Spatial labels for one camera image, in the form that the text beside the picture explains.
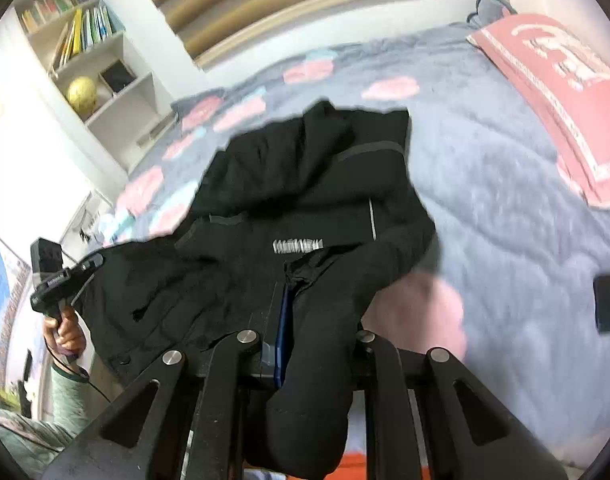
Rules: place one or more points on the row of mixed books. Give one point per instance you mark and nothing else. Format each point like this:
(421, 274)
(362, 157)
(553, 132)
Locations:
(55, 5)

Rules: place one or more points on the yellow globe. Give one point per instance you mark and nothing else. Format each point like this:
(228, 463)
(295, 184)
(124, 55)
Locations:
(81, 92)

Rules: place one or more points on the black hooded jacket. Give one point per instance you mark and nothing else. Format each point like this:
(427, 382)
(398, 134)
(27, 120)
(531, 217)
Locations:
(310, 170)

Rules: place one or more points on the grey floral blanket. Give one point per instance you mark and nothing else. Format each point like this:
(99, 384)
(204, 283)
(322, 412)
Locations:
(510, 210)

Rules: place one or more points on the orange cloth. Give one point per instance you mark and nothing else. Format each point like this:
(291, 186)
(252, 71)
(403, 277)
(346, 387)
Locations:
(351, 466)

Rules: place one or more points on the person's left hand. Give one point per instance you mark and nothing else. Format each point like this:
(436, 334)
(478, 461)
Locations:
(71, 334)

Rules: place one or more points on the white bookshelf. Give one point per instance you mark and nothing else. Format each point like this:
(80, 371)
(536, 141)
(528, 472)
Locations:
(122, 94)

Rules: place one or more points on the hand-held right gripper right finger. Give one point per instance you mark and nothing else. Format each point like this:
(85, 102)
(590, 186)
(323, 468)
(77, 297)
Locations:
(380, 360)

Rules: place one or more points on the pink pillow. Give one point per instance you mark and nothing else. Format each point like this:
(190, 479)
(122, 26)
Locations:
(550, 75)

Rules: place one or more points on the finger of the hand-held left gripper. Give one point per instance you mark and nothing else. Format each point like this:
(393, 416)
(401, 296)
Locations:
(92, 263)

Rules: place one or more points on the grey slim object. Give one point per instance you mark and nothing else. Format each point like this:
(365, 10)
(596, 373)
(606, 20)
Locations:
(157, 130)

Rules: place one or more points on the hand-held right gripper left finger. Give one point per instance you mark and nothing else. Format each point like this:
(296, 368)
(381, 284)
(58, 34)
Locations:
(284, 320)

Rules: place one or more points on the grey pillow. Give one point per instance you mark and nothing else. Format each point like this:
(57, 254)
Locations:
(490, 10)

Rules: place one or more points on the person's left forearm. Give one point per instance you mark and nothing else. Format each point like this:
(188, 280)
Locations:
(70, 395)

